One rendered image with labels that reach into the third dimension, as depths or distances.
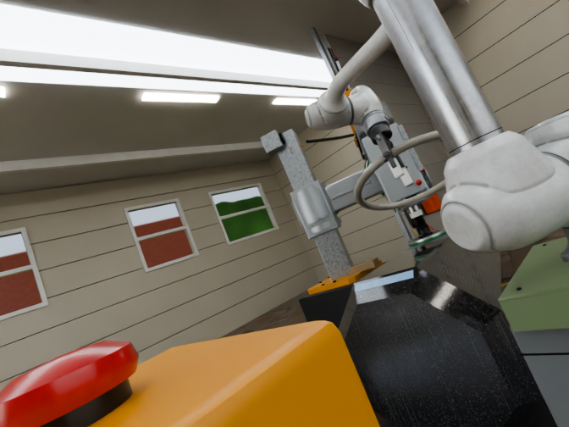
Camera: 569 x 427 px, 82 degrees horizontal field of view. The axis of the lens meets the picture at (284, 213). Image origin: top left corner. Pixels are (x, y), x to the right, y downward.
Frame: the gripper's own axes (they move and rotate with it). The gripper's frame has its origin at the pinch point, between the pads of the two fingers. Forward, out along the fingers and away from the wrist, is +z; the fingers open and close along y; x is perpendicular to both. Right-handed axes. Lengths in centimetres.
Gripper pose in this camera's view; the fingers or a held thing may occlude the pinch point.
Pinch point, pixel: (401, 174)
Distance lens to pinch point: 115.9
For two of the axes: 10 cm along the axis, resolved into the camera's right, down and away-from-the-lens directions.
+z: 2.4, 8.4, -4.8
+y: 6.3, 2.4, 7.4
